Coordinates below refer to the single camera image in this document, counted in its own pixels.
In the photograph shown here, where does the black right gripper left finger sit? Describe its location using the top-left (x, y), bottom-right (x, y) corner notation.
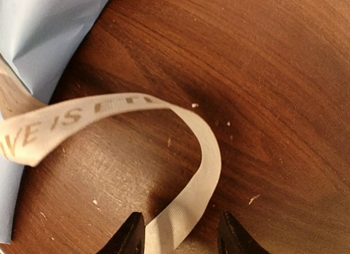
top-left (97, 212), bottom-right (145, 254)

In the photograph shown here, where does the cream ribbon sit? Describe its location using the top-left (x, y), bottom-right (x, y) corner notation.
top-left (1, 93), bottom-right (221, 253)

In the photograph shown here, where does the blue wrapping paper sheet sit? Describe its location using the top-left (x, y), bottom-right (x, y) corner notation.
top-left (0, 0), bottom-right (115, 245)

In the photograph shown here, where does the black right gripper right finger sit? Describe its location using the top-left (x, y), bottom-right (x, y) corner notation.
top-left (217, 211), bottom-right (269, 254)

